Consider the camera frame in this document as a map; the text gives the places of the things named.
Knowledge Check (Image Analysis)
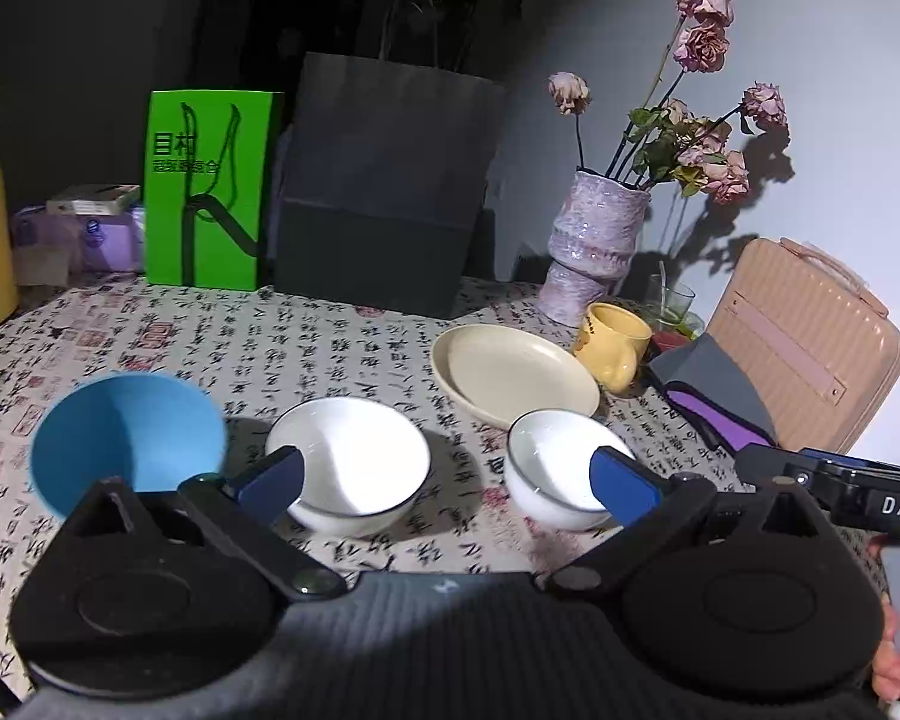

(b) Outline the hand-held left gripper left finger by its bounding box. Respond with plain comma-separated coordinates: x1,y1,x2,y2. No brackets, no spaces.
67,445,348,602

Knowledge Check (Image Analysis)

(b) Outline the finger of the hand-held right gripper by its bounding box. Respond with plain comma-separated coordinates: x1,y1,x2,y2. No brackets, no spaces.
733,442,822,496

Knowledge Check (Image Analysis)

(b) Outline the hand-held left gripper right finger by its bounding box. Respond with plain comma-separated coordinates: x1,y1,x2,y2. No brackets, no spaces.
544,446,833,593

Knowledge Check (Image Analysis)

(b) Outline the small white bowl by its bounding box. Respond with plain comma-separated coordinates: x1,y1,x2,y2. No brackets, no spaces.
504,409,640,533

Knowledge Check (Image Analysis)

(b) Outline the large white bowl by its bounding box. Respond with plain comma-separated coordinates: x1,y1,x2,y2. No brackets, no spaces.
265,396,432,539

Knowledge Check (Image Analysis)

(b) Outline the blue bowl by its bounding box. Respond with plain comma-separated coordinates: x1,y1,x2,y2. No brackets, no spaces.
30,373,230,520

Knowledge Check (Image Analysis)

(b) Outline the cream plate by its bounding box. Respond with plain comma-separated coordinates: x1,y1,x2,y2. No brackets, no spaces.
430,324,602,428

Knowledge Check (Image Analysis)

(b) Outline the person's right hand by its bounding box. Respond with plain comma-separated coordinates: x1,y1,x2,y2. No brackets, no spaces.
870,600,900,702

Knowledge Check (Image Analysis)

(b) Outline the grey and purple pouch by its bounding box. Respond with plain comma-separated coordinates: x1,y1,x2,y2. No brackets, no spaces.
649,334,781,455

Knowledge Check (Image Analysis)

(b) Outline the pink suitcase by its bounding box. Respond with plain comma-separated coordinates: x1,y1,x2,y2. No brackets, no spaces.
705,236,900,455

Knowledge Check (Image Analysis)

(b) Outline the yellow mug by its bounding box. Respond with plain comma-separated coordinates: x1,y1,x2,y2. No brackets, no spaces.
574,302,653,397

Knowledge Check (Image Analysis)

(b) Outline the calligraphy print tablecloth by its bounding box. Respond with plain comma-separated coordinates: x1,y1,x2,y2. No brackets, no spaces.
0,270,890,720

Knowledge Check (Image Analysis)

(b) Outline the clear drinking glass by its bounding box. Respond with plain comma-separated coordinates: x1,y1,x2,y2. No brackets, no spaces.
645,262,706,338

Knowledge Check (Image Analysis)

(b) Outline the purple ceramic vase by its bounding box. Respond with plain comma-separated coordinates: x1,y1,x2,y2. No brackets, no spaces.
535,169,653,329

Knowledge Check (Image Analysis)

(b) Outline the green paper bag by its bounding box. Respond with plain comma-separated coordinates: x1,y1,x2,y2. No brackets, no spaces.
144,90,286,292

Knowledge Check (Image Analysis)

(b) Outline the purple tissue pack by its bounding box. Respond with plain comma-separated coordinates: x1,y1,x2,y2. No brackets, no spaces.
11,204,147,275

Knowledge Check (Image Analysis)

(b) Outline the black paper bag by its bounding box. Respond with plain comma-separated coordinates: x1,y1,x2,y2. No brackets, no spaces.
272,0,509,321

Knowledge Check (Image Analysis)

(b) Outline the small white box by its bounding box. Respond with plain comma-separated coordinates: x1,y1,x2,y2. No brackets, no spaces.
47,184,142,217

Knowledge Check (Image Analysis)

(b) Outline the dried pink rose bouquet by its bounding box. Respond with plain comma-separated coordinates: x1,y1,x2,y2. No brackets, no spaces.
546,0,790,205

